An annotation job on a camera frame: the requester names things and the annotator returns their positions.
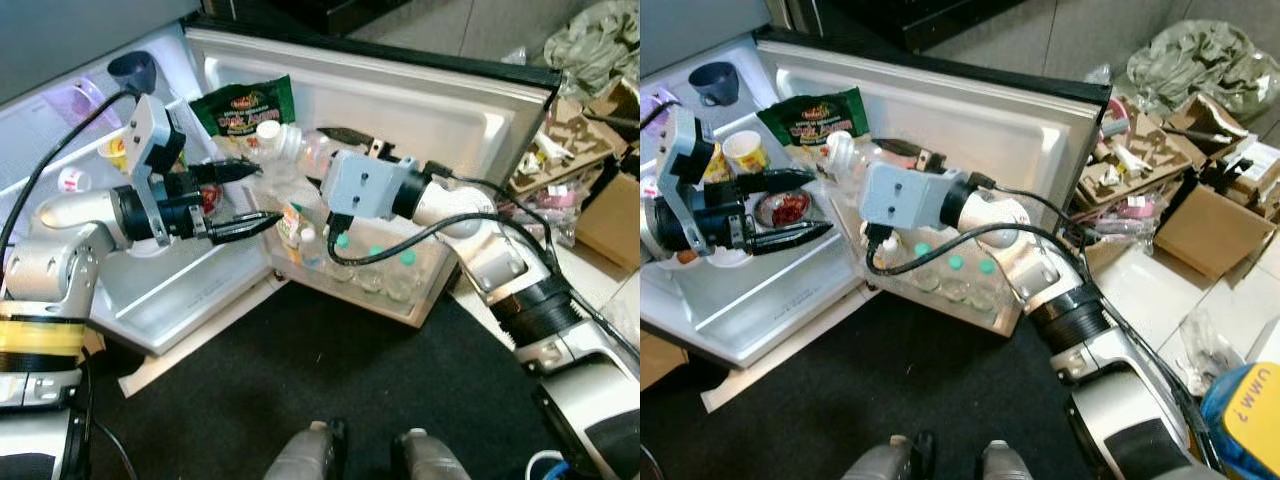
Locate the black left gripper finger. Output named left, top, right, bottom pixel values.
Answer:
left=748, top=220, right=835, bottom=259
left=735, top=166, right=818, bottom=199
left=205, top=210, right=286, bottom=247
left=193, top=158, right=265, bottom=187

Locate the grey fridge door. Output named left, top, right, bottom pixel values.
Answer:
left=183, top=25, right=563, bottom=331
left=753, top=35, right=1113, bottom=336

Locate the grey two-door fridge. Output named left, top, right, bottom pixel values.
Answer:
left=640, top=0, right=1113, bottom=369
left=0, top=0, right=563, bottom=359

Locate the bowl of red food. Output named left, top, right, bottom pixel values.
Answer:
left=752, top=188, right=819, bottom=233
left=198, top=182, right=256, bottom=223

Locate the small bottle with orange label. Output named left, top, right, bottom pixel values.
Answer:
left=277, top=200, right=308, bottom=251

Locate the white cap clear bottle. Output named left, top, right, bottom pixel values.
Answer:
left=826, top=132, right=886, bottom=191
left=253, top=120, right=311, bottom=171

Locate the green snack packet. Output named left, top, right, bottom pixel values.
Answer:
left=188, top=75, right=298, bottom=161
left=757, top=87, right=869, bottom=161

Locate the green cap clear bottle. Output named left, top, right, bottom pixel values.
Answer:
left=940, top=254, right=973, bottom=306
left=973, top=259, right=1006, bottom=313
left=393, top=250, right=423, bottom=304
left=905, top=243, right=936, bottom=296
left=362, top=243, right=393, bottom=296
left=330, top=232, right=359, bottom=286

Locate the plain cardboard box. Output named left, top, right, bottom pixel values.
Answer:
left=1153, top=185, right=1263, bottom=283
left=573, top=170, right=641, bottom=273

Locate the black kitchen counter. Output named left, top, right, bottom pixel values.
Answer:
left=200, top=0, right=413, bottom=38
left=765, top=0, right=1053, bottom=53

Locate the pink clear container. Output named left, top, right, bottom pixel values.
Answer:
left=55, top=80, right=111, bottom=126
left=640, top=85, right=673, bottom=126

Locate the open box with black items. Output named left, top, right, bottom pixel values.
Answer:
left=1165, top=95, right=1280, bottom=206
left=590, top=75, right=641, bottom=136

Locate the grey freezer door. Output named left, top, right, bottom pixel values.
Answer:
left=640, top=0, right=771, bottom=76
left=0, top=0, right=201, bottom=106

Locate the cardboard box full of clutter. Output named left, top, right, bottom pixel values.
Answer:
left=505, top=95, right=613, bottom=201
left=1073, top=95, right=1191, bottom=216

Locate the crumpled grey plastic bag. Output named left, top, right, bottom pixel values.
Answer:
left=543, top=0, right=641, bottom=98
left=1127, top=20, right=1280, bottom=126

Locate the grey robot right leg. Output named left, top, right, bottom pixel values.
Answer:
left=978, top=440, right=1051, bottom=480
left=392, top=428, right=473, bottom=480

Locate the clear plastic bag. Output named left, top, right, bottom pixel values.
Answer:
left=1172, top=308, right=1229, bottom=393

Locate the blue drum with yellow label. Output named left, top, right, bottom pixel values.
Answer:
left=1198, top=360, right=1280, bottom=479

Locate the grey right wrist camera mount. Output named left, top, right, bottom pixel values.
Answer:
left=321, top=148, right=408, bottom=221
left=860, top=160, right=949, bottom=236

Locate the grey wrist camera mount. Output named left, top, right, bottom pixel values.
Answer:
left=860, top=160, right=949, bottom=236
left=123, top=93, right=188, bottom=247
left=321, top=148, right=408, bottom=221
left=660, top=105, right=717, bottom=259

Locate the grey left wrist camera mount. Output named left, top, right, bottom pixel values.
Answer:
left=660, top=105, right=717, bottom=259
left=123, top=93, right=188, bottom=247

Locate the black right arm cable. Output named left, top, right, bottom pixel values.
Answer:
left=326, top=160, right=641, bottom=361
left=864, top=172, right=1201, bottom=421

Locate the blue hose loop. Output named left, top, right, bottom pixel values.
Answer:
left=525, top=450, right=573, bottom=480

